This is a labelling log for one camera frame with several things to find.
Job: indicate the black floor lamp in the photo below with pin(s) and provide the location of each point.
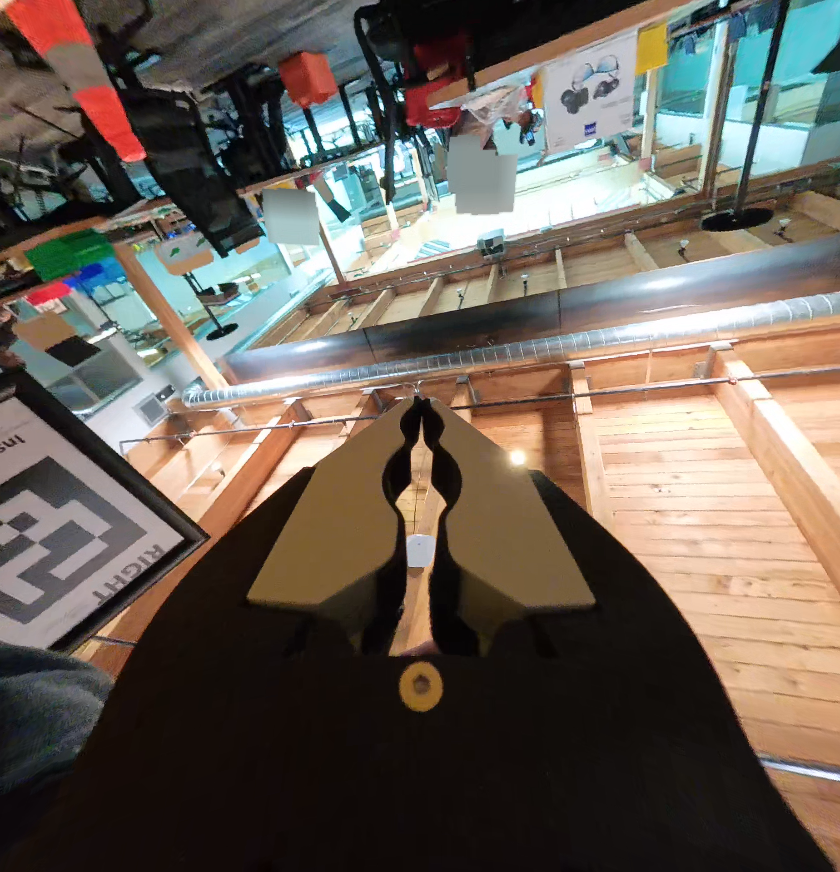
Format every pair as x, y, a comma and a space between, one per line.
760, 102

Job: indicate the orange traffic cone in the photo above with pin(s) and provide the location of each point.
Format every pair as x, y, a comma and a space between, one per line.
86, 75

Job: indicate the orange bin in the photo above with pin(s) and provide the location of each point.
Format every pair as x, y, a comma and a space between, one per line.
309, 78

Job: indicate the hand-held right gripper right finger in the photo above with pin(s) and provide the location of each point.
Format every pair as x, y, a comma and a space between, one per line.
515, 545

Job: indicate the white printed carton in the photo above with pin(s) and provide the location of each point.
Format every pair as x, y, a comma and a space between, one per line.
587, 95

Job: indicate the white sign board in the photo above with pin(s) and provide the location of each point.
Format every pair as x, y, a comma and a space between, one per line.
52, 531

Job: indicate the black red office chair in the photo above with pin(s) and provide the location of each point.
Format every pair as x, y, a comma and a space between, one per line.
433, 75

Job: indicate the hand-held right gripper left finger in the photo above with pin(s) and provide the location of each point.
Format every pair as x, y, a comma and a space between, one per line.
324, 538

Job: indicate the silver ventilation ducts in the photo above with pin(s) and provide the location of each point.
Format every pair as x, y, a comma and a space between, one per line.
529, 354

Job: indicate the green bin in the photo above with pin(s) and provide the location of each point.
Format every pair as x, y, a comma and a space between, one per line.
69, 255

